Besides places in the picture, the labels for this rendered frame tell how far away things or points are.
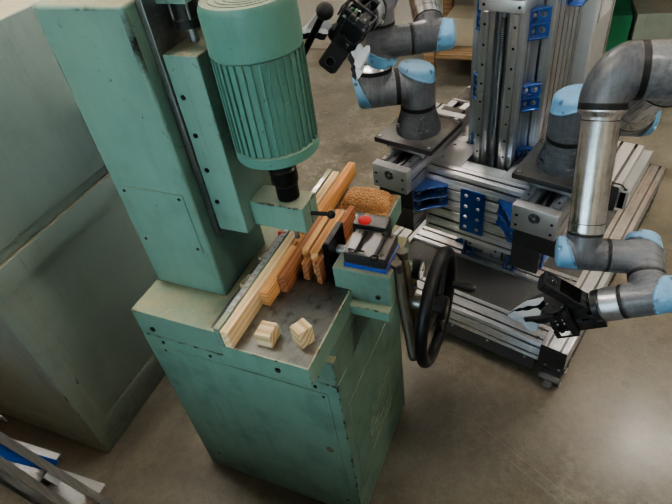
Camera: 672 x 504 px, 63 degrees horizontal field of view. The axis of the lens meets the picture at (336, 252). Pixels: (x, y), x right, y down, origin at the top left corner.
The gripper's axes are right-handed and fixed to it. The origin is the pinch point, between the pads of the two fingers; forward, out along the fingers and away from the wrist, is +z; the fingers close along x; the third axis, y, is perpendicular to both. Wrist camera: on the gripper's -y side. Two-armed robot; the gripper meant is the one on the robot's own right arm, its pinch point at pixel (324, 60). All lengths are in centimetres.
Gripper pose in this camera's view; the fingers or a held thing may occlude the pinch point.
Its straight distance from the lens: 118.2
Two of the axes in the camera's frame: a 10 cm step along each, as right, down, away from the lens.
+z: -3.8, 6.5, -6.6
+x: 8.2, 5.7, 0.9
